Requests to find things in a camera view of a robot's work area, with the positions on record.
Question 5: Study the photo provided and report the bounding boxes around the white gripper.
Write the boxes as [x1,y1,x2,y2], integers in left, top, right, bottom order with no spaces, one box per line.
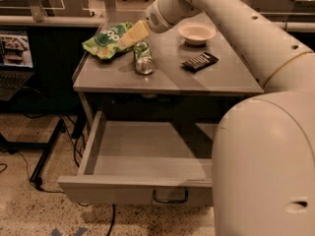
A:
[118,0,200,49]

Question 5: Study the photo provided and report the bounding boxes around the green rice chip bag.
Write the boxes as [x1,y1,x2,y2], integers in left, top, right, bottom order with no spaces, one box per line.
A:
[82,22,133,60]

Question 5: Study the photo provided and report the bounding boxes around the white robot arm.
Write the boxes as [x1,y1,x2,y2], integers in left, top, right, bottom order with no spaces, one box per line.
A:
[145,0,315,236]

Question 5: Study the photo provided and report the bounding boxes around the grey open drawer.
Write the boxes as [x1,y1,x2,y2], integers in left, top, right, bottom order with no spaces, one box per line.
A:
[58,111,217,207]

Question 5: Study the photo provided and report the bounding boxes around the green soda can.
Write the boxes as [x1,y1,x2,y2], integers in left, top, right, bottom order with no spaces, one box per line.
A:
[133,41,155,75]

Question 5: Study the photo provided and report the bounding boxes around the white paper bowl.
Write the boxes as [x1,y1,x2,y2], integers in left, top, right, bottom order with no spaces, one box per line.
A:
[178,23,216,46]

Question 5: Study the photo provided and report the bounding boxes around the grey metal table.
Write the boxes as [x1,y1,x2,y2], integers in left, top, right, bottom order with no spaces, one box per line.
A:
[72,10,265,140]

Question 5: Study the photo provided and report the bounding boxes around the laptop computer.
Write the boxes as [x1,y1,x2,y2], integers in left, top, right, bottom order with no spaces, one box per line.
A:
[0,29,34,101]

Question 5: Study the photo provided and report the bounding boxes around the black laptop stand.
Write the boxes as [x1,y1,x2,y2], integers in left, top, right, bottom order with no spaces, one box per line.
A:
[0,119,65,191]

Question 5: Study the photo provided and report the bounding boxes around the black drawer handle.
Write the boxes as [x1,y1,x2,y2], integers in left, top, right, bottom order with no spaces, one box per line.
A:
[153,189,189,205]

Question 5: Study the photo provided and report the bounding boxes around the black floor cable centre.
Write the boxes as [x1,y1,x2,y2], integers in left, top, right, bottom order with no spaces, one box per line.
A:
[105,204,116,236]

